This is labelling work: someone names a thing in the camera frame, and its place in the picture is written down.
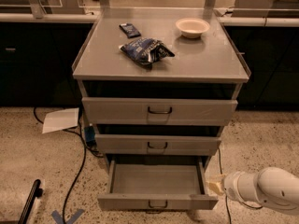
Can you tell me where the grey bottom drawer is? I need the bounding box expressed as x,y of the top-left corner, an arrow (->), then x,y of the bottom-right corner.
98,155 -> 218,211

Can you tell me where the grey drawer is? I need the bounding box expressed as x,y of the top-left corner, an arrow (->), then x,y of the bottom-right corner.
82,97 -> 237,126
95,134 -> 221,156
98,155 -> 218,211

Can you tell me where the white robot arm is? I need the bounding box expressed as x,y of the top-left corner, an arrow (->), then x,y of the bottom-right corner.
206,167 -> 299,216

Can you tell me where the grey middle drawer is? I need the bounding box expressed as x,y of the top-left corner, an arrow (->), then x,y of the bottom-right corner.
95,134 -> 221,156

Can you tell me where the grey metal drawer cabinet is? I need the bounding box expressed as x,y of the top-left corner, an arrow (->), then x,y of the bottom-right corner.
71,7 -> 252,180

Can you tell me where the grey top drawer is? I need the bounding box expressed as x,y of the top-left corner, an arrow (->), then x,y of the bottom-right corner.
82,97 -> 237,126

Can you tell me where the blue power box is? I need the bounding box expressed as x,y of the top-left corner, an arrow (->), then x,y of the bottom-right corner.
84,126 -> 95,143

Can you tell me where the blue chip bag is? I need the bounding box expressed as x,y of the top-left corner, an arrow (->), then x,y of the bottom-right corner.
120,37 -> 175,66

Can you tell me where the white paper bowl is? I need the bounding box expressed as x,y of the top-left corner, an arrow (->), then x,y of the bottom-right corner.
176,18 -> 210,38

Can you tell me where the blue tape cross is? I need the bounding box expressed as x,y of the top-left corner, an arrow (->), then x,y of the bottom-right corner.
50,208 -> 86,224

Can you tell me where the white paper sheet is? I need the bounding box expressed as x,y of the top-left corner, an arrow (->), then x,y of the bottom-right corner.
42,108 -> 79,133

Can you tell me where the small dark blue packet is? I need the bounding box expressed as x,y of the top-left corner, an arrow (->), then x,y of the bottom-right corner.
119,23 -> 141,38

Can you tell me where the black bar bottom left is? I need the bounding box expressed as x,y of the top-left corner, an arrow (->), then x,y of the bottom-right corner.
18,179 -> 43,224

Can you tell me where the dark counter cabinet row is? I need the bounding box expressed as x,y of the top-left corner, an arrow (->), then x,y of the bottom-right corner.
0,21 -> 299,110

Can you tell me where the black floor cable right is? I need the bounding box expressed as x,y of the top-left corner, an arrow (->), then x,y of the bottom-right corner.
217,147 -> 264,224

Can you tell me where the black floor cable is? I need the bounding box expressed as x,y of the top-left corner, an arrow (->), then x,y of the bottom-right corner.
217,147 -> 264,224
33,106 -> 104,224

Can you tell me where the black floor cable left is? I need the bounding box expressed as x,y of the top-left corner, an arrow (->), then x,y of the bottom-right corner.
33,106 -> 104,224

